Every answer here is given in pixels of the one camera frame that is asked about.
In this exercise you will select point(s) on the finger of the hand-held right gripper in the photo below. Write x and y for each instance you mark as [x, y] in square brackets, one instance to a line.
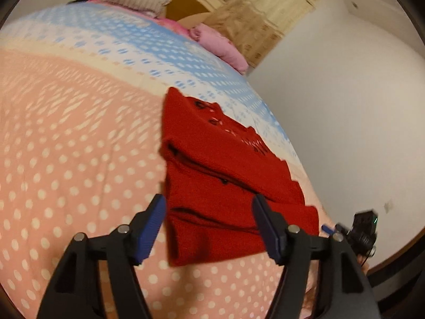
[327, 228]

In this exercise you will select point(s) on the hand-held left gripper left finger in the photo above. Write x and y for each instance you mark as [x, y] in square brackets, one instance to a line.
[151, 229]

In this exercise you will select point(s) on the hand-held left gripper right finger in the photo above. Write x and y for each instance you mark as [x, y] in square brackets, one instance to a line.
[270, 232]

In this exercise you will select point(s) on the red embroidered knit sweater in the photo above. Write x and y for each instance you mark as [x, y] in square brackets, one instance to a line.
[215, 172]

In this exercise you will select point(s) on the polka-dot bedsheet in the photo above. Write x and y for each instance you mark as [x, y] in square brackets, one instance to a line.
[66, 139]

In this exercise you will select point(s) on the pink pillow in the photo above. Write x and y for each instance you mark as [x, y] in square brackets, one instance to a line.
[222, 46]

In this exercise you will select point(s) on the pink patterned cloth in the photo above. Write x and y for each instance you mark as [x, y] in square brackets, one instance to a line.
[169, 25]

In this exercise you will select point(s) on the beige floral curtain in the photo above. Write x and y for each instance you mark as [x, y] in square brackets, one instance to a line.
[252, 16]

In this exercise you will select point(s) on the dark cloth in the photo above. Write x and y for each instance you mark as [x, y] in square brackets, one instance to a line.
[79, 0]

